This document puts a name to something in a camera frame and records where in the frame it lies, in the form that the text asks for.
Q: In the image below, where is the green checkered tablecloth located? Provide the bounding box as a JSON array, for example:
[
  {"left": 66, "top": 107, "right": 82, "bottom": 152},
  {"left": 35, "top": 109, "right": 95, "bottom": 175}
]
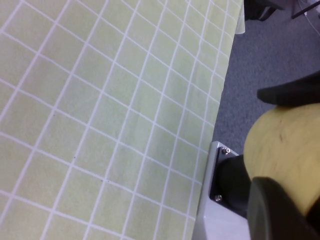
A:
[{"left": 0, "top": 0, "right": 245, "bottom": 240}]

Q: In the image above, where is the yellow plastic cup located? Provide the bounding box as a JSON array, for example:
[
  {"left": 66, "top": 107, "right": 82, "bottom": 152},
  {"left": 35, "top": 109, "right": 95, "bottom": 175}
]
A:
[{"left": 244, "top": 106, "right": 320, "bottom": 217}]

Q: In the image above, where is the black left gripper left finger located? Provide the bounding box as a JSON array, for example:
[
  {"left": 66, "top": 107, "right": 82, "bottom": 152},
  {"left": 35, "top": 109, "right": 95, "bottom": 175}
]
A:
[{"left": 248, "top": 176, "right": 320, "bottom": 240}]

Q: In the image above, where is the thin black rod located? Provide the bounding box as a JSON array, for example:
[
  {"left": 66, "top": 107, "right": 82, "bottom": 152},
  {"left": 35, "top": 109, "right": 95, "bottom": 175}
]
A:
[{"left": 291, "top": 0, "right": 317, "bottom": 19}]

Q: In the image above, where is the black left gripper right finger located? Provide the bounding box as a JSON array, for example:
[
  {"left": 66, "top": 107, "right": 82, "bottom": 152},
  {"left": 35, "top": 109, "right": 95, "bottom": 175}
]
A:
[{"left": 257, "top": 72, "right": 320, "bottom": 111}]

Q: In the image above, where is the black chair base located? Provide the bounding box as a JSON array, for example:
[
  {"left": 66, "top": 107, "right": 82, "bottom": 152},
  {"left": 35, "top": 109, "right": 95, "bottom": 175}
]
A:
[{"left": 243, "top": 0, "right": 286, "bottom": 22}]

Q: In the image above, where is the grey metal mounting bracket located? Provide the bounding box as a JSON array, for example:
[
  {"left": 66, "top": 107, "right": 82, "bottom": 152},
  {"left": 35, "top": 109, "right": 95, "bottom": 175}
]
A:
[{"left": 196, "top": 141, "right": 251, "bottom": 240}]

